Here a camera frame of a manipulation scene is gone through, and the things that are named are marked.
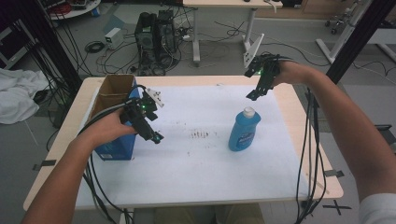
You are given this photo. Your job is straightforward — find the blue bottle with white cap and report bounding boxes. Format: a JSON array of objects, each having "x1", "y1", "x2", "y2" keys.
[{"x1": 228, "y1": 106, "x2": 262, "y2": 153}]

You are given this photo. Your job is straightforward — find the right gripper black cable bundle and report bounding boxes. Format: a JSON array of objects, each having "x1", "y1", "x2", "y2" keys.
[{"x1": 293, "y1": 88, "x2": 329, "y2": 224}]

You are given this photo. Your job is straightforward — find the person's right hand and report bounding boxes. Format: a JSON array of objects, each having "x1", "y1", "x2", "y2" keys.
[{"x1": 273, "y1": 60, "x2": 314, "y2": 88}]

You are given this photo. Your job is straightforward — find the coiled black cable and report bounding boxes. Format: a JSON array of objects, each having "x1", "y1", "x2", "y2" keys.
[{"x1": 84, "y1": 40, "x2": 106, "y2": 54}]

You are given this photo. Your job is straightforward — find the black tape cross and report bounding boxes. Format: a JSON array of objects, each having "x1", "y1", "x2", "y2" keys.
[{"x1": 321, "y1": 199, "x2": 353, "y2": 217}]

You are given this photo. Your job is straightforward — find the long black floor cable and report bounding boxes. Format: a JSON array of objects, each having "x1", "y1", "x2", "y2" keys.
[{"x1": 214, "y1": 20, "x2": 332, "y2": 68}]

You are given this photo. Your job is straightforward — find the white crumpled cloth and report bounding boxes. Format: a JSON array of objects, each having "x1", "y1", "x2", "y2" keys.
[{"x1": 0, "y1": 67, "x2": 50, "y2": 126}]

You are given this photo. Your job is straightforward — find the black metal stand post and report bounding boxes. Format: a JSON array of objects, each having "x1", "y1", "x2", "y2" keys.
[
  {"x1": 325, "y1": 0, "x2": 396, "y2": 86},
  {"x1": 26, "y1": 0, "x2": 84, "y2": 94}
]

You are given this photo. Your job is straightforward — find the left gripper black cable bundle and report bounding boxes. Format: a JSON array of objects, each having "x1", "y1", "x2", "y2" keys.
[{"x1": 78, "y1": 84, "x2": 148, "y2": 224}]

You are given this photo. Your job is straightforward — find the person's left hand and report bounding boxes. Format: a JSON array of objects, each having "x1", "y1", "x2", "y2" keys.
[{"x1": 81, "y1": 106, "x2": 138, "y2": 148}]

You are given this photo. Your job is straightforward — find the white metal stand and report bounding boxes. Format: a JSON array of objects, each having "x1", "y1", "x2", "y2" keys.
[{"x1": 315, "y1": 0, "x2": 376, "y2": 65}]

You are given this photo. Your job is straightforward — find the person's khaki trousers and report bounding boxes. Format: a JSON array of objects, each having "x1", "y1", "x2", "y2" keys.
[{"x1": 153, "y1": 203, "x2": 266, "y2": 224}]

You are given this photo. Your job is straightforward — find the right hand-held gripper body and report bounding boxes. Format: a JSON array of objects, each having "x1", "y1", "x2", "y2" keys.
[{"x1": 253, "y1": 53, "x2": 283, "y2": 91}]

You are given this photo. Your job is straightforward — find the small white box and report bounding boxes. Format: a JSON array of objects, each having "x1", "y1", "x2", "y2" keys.
[{"x1": 104, "y1": 27, "x2": 126, "y2": 50}]

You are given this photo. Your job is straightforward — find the round white table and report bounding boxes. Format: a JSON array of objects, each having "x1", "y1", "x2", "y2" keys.
[{"x1": 46, "y1": 0, "x2": 103, "y2": 21}]

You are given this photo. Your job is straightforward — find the black tape strip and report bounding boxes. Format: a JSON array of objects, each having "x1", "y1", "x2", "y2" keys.
[
  {"x1": 323, "y1": 169, "x2": 346, "y2": 178},
  {"x1": 32, "y1": 159, "x2": 58, "y2": 172}
]

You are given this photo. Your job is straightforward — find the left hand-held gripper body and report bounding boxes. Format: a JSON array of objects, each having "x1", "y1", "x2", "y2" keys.
[{"x1": 120, "y1": 88, "x2": 165, "y2": 124}]

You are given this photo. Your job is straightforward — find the light wooden desk white legs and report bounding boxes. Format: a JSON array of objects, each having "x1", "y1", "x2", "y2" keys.
[{"x1": 182, "y1": 0, "x2": 284, "y2": 69}]

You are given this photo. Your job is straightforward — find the black computer tower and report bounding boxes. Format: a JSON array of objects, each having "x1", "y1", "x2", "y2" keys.
[
  {"x1": 156, "y1": 8, "x2": 179, "y2": 63},
  {"x1": 134, "y1": 11, "x2": 159, "y2": 75}
]

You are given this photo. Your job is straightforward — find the gripper black cable bundle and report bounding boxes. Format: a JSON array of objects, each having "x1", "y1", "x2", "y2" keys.
[
  {"x1": 293, "y1": 88, "x2": 329, "y2": 224},
  {"x1": 78, "y1": 84, "x2": 148, "y2": 224}
]

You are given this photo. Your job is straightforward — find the dark cabinet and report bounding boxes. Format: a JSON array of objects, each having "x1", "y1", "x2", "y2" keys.
[{"x1": 0, "y1": 18, "x2": 40, "y2": 70}]

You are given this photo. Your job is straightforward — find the blue cardboard box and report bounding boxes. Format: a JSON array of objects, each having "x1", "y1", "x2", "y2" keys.
[{"x1": 87, "y1": 74, "x2": 139, "y2": 161}]

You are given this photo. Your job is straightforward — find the white shirt sleeve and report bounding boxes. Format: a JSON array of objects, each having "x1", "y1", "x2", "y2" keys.
[{"x1": 358, "y1": 192, "x2": 396, "y2": 224}]

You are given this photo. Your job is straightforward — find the tangle of black floor cables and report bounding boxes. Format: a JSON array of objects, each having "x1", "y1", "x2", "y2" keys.
[{"x1": 94, "y1": 18, "x2": 195, "y2": 77}]

